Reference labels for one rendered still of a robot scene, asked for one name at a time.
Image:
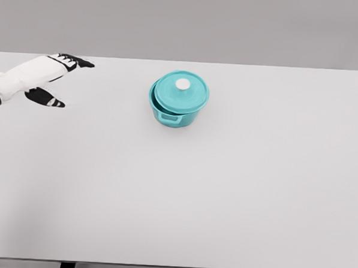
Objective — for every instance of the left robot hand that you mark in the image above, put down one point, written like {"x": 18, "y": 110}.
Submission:
{"x": 44, "y": 70}

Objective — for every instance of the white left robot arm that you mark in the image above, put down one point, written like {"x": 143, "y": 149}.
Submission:
{"x": 4, "y": 83}

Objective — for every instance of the teal pot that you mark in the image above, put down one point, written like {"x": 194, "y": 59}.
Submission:
{"x": 180, "y": 117}

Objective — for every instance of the teal lid with white knob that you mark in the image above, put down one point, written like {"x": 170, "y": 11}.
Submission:
{"x": 181, "y": 92}

